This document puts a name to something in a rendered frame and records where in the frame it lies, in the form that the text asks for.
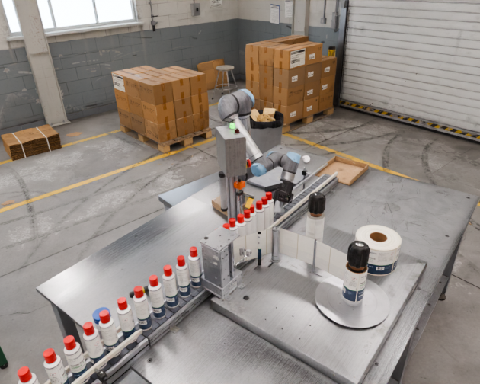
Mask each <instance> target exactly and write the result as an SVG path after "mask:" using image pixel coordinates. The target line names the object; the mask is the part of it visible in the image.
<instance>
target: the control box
mask: <svg viewBox="0 0 480 384"><path fill-rule="evenodd" d="M234 132H235V129H233V130H232V129H230V127H229V126H218V127H216V149H217V161H218V164H219V166H220V168H221V169H222V171H223V173H224V174H225V176H226V177H227V178H230V177H235V176H240V175H245V174H246V173H247V162H246V137H245V136H244V135H243V133H242V132H241V131H240V130H239V132H240V134H234Z"/></svg>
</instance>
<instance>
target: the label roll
mask: <svg viewBox="0 0 480 384"><path fill-rule="evenodd" d="M356 240H358V241H363V242H365V243H367V244H368V245H369V247H370V256H369V260H368V263H367V267H368V271H367V273H368V274H370V275H374V276H385V275H388V274H391V273H392V272H393V271H394V270H395V269H396V265H397V261H398V255H399V251H400V247H401V243H402V239H401V237H400V235H399V234H398V233H397V232H396V231H394V230H392V229H390V228H388V227H385V226H379V225H368V226H362V227H360V228H359V229H358V230H357V232H356V237H355V241H356Z"/></svg>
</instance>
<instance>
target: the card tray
mask: <svg viewBox="0 0 480 384"><path fill-rule="evenodd" d="M326 163H328V165H327V166H326V167H324V168H323V169H322V170H321V171H319V172H318V173H317V174H316V175H315V176H318V177H320V176H322V175H323V174H329V175H333V174H334V173H335V172H337V173H338V175H337V176H336V177H337V178H338V182H339V183H342V184H346V185H349V186H351V185H352V183H353V182H355V180H356V179H358V178H359V177H360V176H361V175H362V174H363V173H364V172H365V171H366V170H368V166H369V165H368V164H365V163H362V162H357V161H354V160H350V159H347V158H342V157H338V156H335V157H333V158H332V159H330V160H329V161H328V162H326Z"/></svg>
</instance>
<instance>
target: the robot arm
mask: <svg viewBox="0 0 480 384"><path fill-rule="evenodd" d="M253 106H254V96H253V94H252V93H251V92H250V91H249V90H247V89H241V90H237V91H234V92H232V93H230V94H226V95H224V96H222V97H221V98H220V100H219V103H218V112H219V117H220V119H221V121H222V120H224V119H226V118H232V119H235V125H236V126H237V127H238V129H239V130H240V131H241V132H242V133H243V135H244V136H245V137H246V161H247V159H250V160H251V167H250V168H249V167H248V166H247V173H246V174H245V175H240V176H238V179H240V178H241V179H242V181H247V180H248V179H250V178H252V177H254V176H256V177H260V176H261V175H264V174H266V173H268V172H269V171H271V170H273V169H275V168H276V167H281V168H283V170H282V173H281V176H280V177H281V179H280V181H282V182H283V183H279V184H275V185H271V186H267V187H265V192H273V191H275V193H274V197H273V200H274V217H275V215H276V214H277V213H284V211H285V209H284V208H283V202H285V203H292V200H293V196H294V194H292V191H293V186H296V184H295V183H293V181H294V178H295V175H296V171H297V168H298V165H299V160H300V157H301V156H300V154H297V153H295V152H288V153H287V154H283V153H279V152H274V151H270V152H268V154H267V157H266V158H264V156H263V155H262V153H261V151H260V150H259V148H258V147H257V146H256V144H255V143H254V141H253V139H252V138H251V125H250V118H249V116H250V115H251V108H252V107H253ZM291 199H292V200H291Z"/></svg>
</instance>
